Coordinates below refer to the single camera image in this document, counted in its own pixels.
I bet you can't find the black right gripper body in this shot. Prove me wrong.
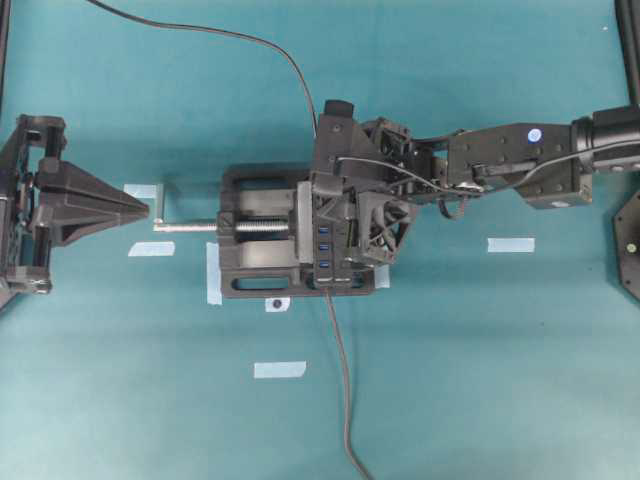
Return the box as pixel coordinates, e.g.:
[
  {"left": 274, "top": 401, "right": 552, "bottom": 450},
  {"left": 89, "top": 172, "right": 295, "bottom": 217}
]
[{"left": 312, "top": 113, "right": 445, "bottom": 265}]

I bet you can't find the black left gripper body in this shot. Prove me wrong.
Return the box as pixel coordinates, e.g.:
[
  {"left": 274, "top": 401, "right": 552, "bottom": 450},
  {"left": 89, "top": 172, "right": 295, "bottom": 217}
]
[{"left": 1, "top": 114, "right": 66, "bottom": 295}]

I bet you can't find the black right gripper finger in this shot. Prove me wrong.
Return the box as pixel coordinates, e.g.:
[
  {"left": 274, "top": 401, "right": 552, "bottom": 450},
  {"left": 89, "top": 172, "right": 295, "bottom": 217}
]
[{"left": 310, "top": 172, "right": 356, "bottom": 210}]

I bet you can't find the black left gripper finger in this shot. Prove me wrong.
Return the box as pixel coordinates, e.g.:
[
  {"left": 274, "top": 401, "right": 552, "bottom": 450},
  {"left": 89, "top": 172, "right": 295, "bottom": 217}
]
[
  {"left": 32, "top": 204, "right": 149, "bottom": 246},
  {"left": 35, "top": 157, "right": 147, "bottom": 208}
]

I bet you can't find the USB plug with black cable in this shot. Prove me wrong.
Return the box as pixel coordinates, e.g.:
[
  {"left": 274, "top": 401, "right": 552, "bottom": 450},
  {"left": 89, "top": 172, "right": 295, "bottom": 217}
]
[{"left": 88, "top": 0, "right": 318, "bottom": 138}]

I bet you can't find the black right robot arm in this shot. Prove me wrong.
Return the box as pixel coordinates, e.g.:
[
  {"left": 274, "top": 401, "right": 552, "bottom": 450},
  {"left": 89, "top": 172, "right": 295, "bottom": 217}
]
[{"left": 310, "top": 100, "right": 639, "bottom": 269}]

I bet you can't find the black multiport USB hub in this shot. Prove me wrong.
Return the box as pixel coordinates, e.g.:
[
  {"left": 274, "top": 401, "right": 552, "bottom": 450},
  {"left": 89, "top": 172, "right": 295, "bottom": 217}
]
[{"left": 313, "top": 205, "right": 357, "bottom": 295}]

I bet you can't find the black bench vise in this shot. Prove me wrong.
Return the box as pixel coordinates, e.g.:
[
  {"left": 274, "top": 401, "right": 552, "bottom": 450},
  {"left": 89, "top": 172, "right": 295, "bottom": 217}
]
[{"left": 216, "top": 164, "right": 375, "bottom": 299}]

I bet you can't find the blue tape near crank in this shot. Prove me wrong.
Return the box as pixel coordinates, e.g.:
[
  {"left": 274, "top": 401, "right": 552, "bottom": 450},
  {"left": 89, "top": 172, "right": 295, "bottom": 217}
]
[{"left": 124, "top": 184, "right": 156, "bottom": 199}]

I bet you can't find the blue tape vise right edge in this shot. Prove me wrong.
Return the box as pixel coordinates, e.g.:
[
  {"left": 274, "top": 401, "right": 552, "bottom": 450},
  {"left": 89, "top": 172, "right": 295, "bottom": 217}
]
[{"left": 374, "top": 265, "right": 391, "bottom": 289}]

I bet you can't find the blue tape vise edge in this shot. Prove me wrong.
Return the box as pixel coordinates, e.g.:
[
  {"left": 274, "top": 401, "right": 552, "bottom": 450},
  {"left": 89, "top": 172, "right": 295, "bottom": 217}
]
[
  {"left": 374, "top": 265, "right": 391, "bottom": 289},
  {"left": 206, "top": 242, "right": 223, "bottom": 306}
]

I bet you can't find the blue tape left of vise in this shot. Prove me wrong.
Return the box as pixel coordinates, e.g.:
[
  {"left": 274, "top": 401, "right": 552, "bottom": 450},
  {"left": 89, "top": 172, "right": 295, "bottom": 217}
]
[{"left": 128, "top": 241, "right": 175, "bottom": 257}]

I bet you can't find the small taped black screw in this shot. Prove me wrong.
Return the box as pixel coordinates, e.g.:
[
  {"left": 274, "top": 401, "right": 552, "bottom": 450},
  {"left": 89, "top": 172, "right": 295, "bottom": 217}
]
[{"left": 264, "top": 297, "right": 291, "bottom": 313}]

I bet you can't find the blue tape vise left edge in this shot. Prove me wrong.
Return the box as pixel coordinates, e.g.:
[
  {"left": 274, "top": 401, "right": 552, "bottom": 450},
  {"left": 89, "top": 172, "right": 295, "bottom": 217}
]
[{"left": 206, "top": 242, "right": 223, "bottom": 306}]

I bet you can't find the blue tape right side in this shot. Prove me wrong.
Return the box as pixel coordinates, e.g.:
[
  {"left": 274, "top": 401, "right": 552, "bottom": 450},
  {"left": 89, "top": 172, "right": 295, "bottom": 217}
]
[{"left": 487, "top": 237, "right": 536, "bottom": 254}]

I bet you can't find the blue tape bottom centre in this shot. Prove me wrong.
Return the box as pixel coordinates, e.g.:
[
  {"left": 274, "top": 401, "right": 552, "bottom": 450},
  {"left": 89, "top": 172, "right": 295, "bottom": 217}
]
[{"left": 253, "top": 361, "right": 307, "bottom": 379}]

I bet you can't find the silver vise crank handle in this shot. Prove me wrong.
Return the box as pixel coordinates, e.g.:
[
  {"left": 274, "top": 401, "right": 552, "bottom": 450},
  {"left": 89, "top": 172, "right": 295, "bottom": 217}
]
[{"left": 152, "top": 182, "right": 220, "bottom": 234}]

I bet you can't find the black left frame rail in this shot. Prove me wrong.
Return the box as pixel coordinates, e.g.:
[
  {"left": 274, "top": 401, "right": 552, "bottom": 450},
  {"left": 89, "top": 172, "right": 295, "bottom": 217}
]
[{"left": 0, "top": 0, "right": 12, "bottom": 103}]

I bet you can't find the black frame rail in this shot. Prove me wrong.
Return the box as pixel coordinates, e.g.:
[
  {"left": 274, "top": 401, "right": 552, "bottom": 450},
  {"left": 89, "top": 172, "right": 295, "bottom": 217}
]
[
  {"left": 0, "top": 0, "right": 12, "bottom": 103},
  {"left": 614, "top": 0, "right": 639, "bottom": 104}
]

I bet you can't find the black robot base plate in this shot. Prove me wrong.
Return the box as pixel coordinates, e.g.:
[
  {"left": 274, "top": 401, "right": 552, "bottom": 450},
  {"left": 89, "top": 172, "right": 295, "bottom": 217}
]
[{"left": 613, "top": 192, "right": 640, "bottom": 300}]

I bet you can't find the black right frame rail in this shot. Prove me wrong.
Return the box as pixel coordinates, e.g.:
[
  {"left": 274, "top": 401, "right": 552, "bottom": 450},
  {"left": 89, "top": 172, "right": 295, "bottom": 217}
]
[{"left": 614, "top": 0, "right": 639, "bottom": 104}]

